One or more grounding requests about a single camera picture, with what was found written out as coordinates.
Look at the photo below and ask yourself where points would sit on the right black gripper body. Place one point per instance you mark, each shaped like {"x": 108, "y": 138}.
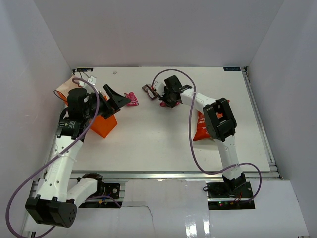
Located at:
{"x": 167, "y": 95}

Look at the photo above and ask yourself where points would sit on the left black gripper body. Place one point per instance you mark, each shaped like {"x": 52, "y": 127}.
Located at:
{"x": 104, "y": 109}

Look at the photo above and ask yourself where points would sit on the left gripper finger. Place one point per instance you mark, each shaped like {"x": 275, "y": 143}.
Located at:
{"x": 111, "y": 93}
{"x": 117, "y": 102}

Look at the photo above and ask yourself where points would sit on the pink snack packet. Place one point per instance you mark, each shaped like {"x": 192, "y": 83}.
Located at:
{"x": 163, "y": 104}
{"x": 133, "y": 100}

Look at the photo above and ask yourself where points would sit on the brown chocolate wrapper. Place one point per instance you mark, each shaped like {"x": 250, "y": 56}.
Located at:
{"x": 152, "y": 94}

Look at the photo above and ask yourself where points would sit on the red chips bag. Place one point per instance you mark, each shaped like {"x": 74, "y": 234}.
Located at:
{"x": 201, "y": 129}

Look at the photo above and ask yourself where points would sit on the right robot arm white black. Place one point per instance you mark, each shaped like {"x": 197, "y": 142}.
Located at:
{"x": 232, "y": 173}

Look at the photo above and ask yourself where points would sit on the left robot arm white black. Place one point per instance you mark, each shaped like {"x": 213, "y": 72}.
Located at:
{"x": 55, "y": 204}

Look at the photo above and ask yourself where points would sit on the orange paper bag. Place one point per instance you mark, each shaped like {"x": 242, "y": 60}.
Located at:
{"x": 101, "y": 126}

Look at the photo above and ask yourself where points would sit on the black label top left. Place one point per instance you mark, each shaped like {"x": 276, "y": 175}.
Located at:
{"x": 85, "y": 69}

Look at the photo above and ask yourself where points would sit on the blue table label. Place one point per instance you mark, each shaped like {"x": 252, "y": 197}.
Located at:
{"x": 232, "y": 69}

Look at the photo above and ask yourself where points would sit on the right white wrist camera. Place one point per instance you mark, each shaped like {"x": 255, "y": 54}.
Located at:
{"x": 158, "y": 87}

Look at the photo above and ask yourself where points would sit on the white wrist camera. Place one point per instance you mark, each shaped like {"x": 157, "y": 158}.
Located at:
{"x": 158, "y": 87}
{"x": 91, "y": 79}

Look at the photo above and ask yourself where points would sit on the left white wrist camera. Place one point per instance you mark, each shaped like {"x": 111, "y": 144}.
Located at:
{"x": 91, "y": 79}

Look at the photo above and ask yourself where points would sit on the aluminium front rail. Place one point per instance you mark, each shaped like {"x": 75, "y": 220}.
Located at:
{"x": 171, "y": 175}

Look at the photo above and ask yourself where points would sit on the aluminium rail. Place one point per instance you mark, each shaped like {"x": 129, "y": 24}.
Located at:
{"x": 171, "y": 175}
{"x": 257, "y": 111}

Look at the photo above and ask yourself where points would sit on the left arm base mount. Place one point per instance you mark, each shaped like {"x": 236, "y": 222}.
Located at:
{"x": 108, "y": 198}

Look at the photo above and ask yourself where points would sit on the aluminium right side rail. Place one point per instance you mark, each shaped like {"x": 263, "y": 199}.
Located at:
{"x": 257, "y": 111}

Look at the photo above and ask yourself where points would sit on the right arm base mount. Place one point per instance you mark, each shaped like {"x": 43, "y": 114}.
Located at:
{"x": 220, "y": 197}

